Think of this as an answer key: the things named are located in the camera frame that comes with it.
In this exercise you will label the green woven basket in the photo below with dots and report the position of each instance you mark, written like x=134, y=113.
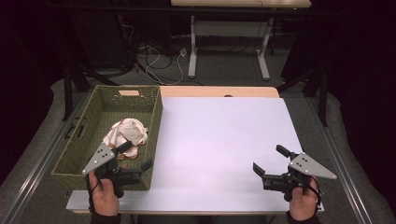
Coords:
x=130, y=105

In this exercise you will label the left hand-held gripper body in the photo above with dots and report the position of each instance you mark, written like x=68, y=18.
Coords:
x=101, y=157

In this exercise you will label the cream baby bodysuit brown trim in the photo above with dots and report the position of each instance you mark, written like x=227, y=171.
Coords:
x=130, y=130

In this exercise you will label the dark curtain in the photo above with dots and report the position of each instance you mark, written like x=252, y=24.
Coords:
x=18, y=93
x=373, y=93

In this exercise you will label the black metal stand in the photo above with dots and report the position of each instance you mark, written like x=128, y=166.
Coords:
x=323, y=99
x=67, y=93

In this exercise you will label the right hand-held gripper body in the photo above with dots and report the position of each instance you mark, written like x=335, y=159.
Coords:
x=308, y=166

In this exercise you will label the aluminium floor rail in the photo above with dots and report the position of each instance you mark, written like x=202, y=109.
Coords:
x=43, y=163
x=342, y=169

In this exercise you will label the person's right hand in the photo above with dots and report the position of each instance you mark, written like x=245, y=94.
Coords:
x=302, y=202

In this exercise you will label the white table mat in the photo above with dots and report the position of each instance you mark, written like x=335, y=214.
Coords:
x=218, y=140

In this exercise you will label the white power adapter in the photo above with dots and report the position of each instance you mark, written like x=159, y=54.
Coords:
x=183, y=52

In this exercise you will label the person's left hand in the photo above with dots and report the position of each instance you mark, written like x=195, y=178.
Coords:
x=106, y=199

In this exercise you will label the desk with white legs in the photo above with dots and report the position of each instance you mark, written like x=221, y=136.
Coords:
x=193, y=46

